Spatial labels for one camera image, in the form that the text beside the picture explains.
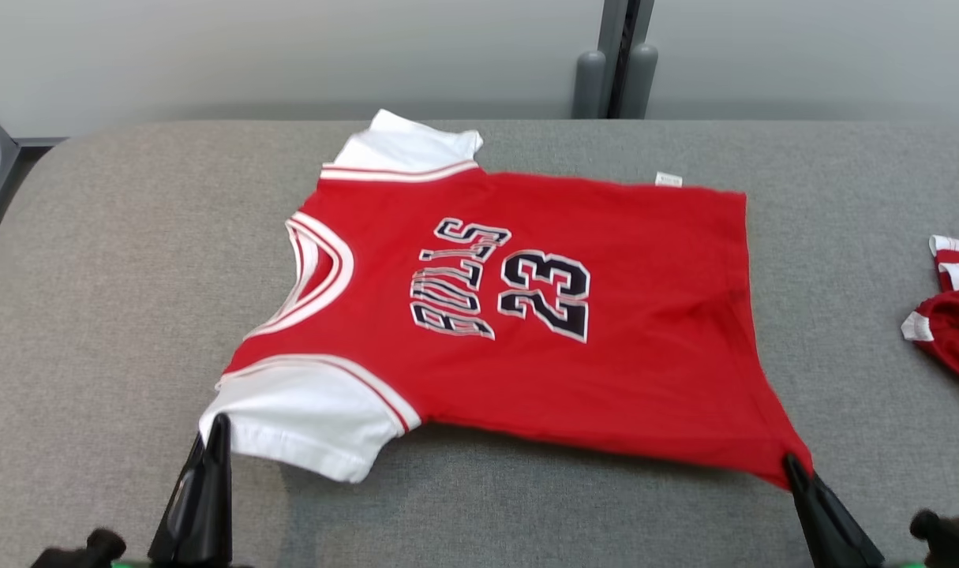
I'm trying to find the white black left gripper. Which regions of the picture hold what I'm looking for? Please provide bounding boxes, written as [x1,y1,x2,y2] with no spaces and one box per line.
[110,416,251,568]

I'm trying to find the red basketball jersey white sleeves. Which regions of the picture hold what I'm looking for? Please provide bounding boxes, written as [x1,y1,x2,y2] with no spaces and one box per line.
[197,109,814,491]

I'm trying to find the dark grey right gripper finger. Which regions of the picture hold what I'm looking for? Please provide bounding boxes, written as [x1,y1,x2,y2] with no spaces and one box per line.
[785,455,843,568]
[795,455,884,568]

